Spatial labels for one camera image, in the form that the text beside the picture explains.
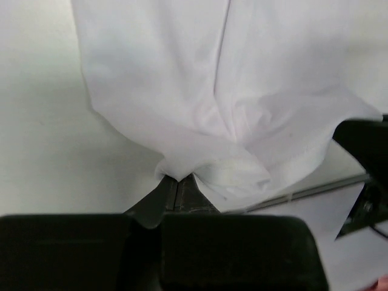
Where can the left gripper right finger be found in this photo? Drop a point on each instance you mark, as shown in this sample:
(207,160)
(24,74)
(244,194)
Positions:
(189,199)

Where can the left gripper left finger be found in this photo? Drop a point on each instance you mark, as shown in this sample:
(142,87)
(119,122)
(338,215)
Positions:
(149,211)

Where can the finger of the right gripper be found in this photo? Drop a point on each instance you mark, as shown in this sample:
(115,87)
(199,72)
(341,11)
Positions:
(366,141)

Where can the white t shirt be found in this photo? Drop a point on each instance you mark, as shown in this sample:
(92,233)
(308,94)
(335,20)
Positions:
(245,95)

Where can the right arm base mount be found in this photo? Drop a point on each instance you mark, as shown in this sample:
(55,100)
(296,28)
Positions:
(368,211)

